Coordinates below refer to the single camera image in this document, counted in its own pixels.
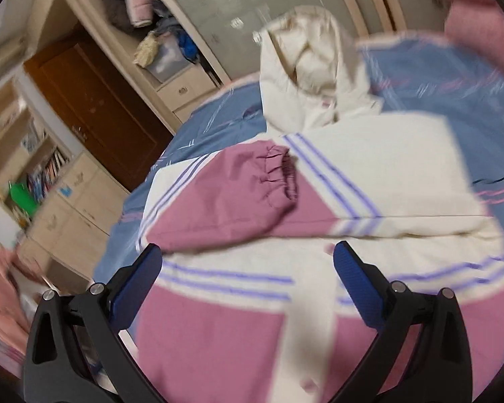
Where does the green object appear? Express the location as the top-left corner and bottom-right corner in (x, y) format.
(8, 180), (38, 216)

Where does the row of books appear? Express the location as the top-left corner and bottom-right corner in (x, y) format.
(25, 147), (68, 202)

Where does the beige wardrobe drawer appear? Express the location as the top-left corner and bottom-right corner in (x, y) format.
(156, 67), (221, 112)

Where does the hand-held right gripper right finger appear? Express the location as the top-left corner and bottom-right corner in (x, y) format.
(333, 241), (473, 403)

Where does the beige crumpled cloth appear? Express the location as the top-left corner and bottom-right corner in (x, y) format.
(133, 31), (160, 67)

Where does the brown wooden door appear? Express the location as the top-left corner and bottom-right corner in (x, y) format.
(23, 29), (175, 194)

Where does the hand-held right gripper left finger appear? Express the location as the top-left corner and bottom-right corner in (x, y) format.
(22, 242), (164, 403)

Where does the blue striped blanket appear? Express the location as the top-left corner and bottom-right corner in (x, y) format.
(93, 34), (504, 286)

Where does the clear plastic storage box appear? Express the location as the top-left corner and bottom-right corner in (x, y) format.
(145, 42), (194, 82)

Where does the pink fuzzy cloth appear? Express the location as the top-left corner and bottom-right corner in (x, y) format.
(0, 245), (32, 370)

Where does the beige bookshelf cabinet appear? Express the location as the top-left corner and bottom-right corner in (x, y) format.
(0, 78), (129, 282)

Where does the pink and white hooded jacket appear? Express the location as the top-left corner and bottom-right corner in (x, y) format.
(134, 6), (504, 403)

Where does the beige wardrobe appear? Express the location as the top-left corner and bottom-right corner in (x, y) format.
(59, 0), (450, 135)

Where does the blue garment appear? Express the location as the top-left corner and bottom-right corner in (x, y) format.
(178, 31), (200, 61)

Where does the dark brown hanging coat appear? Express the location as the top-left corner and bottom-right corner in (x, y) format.
(101, 0), (135, 35)

